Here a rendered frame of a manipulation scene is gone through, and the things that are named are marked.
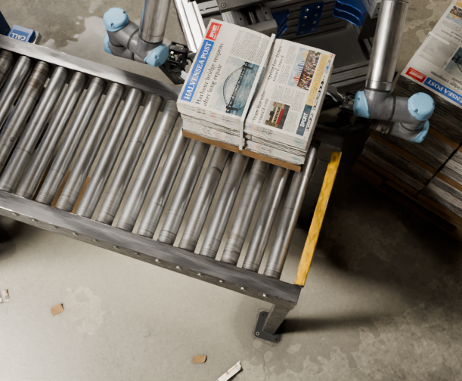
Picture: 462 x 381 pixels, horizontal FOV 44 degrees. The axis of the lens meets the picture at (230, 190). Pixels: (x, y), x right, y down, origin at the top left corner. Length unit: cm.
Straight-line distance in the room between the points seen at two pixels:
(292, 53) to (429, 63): 52
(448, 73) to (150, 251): 109
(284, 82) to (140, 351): 131
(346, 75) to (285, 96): 105
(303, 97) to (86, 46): 162
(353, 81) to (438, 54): 67
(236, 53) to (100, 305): 129
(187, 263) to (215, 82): 52
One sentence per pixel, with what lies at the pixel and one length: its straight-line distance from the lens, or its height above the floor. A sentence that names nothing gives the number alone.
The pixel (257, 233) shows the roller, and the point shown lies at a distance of 167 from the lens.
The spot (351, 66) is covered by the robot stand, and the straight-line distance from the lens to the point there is 264.
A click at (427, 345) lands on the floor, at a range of 255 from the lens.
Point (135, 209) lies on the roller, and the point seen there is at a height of 79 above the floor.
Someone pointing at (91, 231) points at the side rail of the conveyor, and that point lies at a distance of 172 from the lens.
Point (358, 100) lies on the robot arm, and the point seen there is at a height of 95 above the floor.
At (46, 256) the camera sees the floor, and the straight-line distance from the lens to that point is 259.
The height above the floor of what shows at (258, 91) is 103.
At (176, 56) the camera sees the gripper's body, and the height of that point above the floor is 86.
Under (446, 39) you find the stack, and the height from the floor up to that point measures 83.
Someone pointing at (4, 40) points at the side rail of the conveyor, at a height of 80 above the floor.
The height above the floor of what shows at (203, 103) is 103.
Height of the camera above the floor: 240
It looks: 70 degrees down
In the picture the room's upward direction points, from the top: 1 degrees clockwise
